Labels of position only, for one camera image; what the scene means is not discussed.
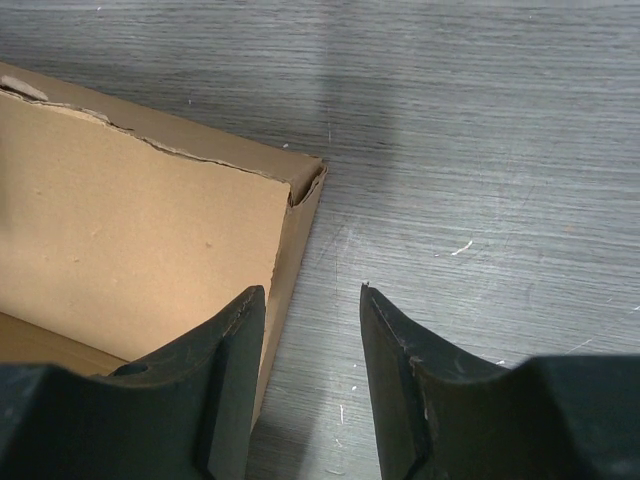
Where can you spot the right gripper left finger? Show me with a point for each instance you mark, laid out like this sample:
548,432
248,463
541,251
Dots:
183,411

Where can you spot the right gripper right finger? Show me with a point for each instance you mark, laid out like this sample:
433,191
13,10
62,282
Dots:
441,412

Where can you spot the brown cardboard box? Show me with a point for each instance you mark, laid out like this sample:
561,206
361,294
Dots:
123,227

